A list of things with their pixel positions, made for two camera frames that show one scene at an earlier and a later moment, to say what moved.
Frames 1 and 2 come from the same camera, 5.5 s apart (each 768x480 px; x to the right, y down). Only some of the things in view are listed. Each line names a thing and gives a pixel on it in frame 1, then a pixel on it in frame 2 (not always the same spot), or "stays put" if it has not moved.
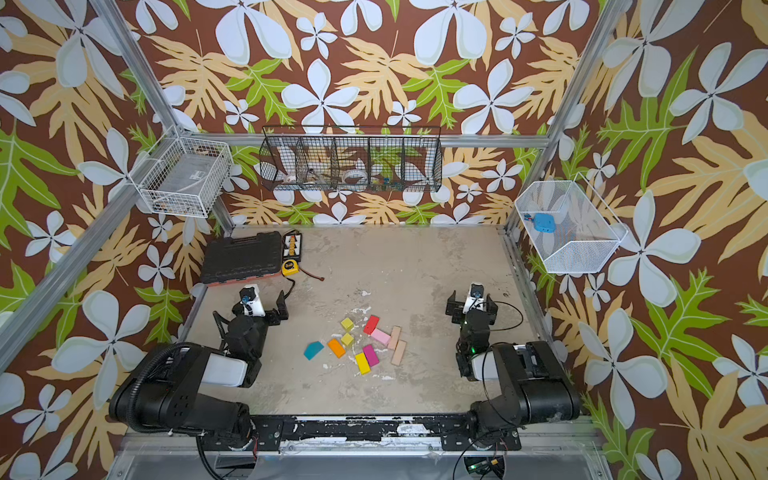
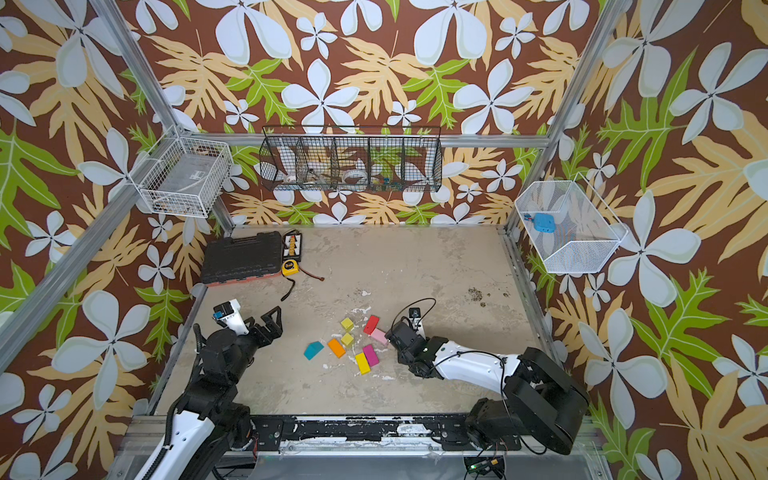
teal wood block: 312,349 stays put
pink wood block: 381,336 stays put
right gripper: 472,313 to 399,336
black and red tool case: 233,258 stays put
